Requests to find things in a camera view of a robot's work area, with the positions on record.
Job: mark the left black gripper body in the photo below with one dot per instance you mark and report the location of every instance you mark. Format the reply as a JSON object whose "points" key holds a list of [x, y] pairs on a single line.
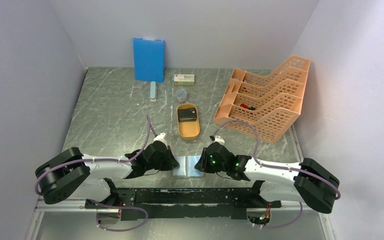
{"points": [[162, 164]]}

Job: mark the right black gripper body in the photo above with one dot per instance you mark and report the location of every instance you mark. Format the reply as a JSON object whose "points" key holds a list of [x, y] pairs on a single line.
{"points": [[211, 166]]}

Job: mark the beige card holder wallet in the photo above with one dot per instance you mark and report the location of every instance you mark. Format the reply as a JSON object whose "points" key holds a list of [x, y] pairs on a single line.
{"points": [[186, 168]]}

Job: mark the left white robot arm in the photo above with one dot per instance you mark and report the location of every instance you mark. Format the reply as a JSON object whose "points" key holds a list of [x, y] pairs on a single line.
{"points": [[74, 175]]}

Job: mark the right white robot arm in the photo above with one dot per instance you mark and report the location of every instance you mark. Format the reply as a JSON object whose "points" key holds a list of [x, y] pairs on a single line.
{"points": [[306, 182]]}

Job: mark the yellow oval tray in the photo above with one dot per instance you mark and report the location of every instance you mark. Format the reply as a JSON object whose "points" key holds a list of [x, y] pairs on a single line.
{"points": [[188, 130]]}

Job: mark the red black item in organizer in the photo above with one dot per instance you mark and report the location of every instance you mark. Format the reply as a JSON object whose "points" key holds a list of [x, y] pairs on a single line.
{"points": [[251, 108]]}

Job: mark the small clear round container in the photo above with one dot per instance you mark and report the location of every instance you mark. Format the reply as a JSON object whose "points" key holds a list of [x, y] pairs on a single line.
{"points": [[181, 95]]}

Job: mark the light blue eraser bar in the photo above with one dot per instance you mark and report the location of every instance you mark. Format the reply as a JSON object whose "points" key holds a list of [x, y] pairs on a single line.
{"points": [[153, 91]]}

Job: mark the orange plastic file organizer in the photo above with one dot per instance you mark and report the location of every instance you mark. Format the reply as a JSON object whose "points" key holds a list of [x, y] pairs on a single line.
{"points": [[277, 98]]}

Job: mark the small white red box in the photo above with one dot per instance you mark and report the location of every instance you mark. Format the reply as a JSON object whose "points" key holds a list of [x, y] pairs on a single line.
{"points": [[184, 79]]}

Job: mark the blue board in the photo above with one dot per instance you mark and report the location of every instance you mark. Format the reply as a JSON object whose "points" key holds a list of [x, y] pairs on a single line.
{"points": [[149, 60]]}

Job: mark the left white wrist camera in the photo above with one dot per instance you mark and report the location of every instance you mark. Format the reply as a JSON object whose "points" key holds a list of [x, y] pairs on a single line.
{"points": [[161, 137]]}

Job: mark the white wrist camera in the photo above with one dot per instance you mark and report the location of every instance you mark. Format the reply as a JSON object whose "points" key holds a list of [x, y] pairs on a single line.
{"points": [[161, 137], [217, 139]]}

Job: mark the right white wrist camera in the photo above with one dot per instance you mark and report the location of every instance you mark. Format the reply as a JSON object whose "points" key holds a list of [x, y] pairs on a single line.
{"points": [[217, 139]]}

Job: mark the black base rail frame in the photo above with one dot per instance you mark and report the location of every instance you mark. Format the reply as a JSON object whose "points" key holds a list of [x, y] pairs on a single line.
{"points": [[173, 203]]}

